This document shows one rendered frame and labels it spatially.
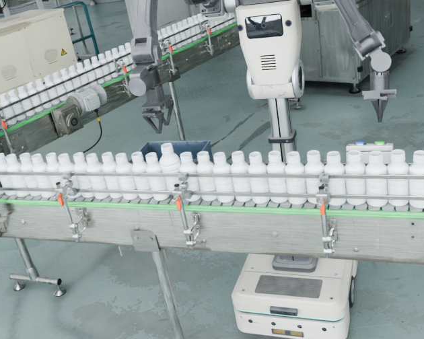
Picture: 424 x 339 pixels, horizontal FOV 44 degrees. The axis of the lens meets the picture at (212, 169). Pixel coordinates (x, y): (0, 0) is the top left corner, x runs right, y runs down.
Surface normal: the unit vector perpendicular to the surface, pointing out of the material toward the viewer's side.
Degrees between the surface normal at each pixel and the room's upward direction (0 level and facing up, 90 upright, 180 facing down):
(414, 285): 0
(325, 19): 90
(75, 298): 0
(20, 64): 90
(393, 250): 90
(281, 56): 90
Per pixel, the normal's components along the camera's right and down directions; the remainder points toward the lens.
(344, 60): -0.58, 0.40
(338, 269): -0.17, -0.88
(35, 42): 0.79, 0.15
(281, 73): -0.32, 0.48
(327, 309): -0.30, -0.51
